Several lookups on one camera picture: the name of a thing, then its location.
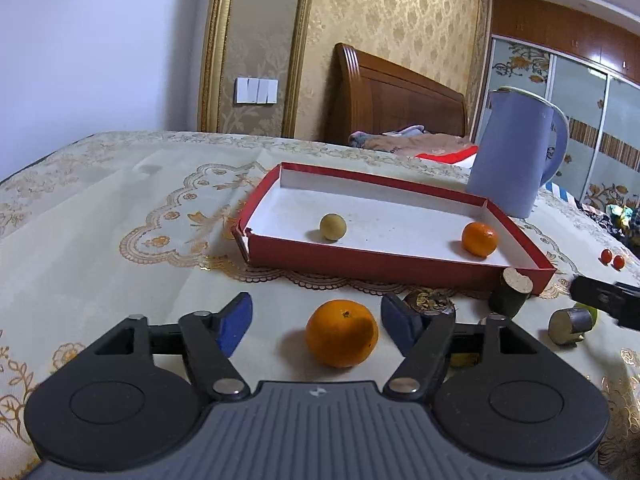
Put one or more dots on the small mandarin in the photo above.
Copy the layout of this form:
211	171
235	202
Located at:
480	240

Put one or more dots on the white wall light switch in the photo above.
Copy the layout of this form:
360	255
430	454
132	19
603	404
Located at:
257	90

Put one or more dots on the large orange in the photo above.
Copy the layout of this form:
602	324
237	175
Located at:
342	334

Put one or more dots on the striped cloth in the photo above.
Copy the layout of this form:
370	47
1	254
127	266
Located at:
560	191

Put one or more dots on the red cardboard box tray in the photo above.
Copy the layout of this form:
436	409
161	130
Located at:
400	220

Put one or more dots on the colourful clothing pile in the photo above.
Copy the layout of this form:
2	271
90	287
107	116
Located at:
617	220

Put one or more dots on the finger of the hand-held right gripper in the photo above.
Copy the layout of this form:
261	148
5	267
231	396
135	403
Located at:
605	300

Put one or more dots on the round yellow longan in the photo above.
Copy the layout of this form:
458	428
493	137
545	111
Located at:
332	226

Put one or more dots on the dark round fruit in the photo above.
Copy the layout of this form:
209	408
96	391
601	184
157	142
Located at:
430	301

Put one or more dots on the dark sugarcane piece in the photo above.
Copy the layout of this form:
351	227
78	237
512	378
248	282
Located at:
567	326
509	294

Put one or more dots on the wooden bed headboard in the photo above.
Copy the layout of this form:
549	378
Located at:
395	100

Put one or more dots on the light blue electric kettle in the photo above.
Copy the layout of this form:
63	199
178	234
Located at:
510	160

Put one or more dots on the gold wall panel frame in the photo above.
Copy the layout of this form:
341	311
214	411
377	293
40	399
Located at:
220	60

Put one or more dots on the red cherry tomato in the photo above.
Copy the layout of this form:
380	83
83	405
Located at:
619	261
606	256

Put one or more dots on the green lime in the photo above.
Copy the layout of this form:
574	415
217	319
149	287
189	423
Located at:
593	316

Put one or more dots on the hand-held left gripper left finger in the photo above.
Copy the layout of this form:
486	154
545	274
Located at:
235	325

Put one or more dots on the red cloth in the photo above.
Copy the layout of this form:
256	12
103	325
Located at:
447	156

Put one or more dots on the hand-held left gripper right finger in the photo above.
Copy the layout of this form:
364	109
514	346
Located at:
395	320

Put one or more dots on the brown bedding pile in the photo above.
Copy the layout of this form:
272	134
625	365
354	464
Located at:
400	142

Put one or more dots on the wardrobe with floral doors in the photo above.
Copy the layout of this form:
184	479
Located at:
585	110

